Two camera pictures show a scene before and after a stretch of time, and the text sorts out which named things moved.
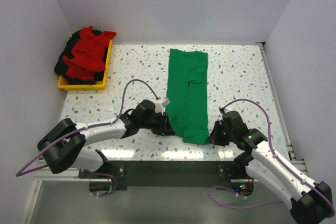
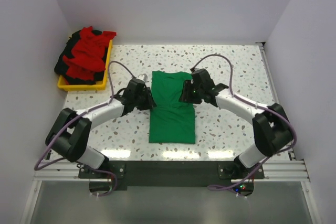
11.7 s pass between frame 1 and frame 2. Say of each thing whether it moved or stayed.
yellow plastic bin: stayed
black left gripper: moved
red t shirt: stayed
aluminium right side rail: stayed
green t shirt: moved
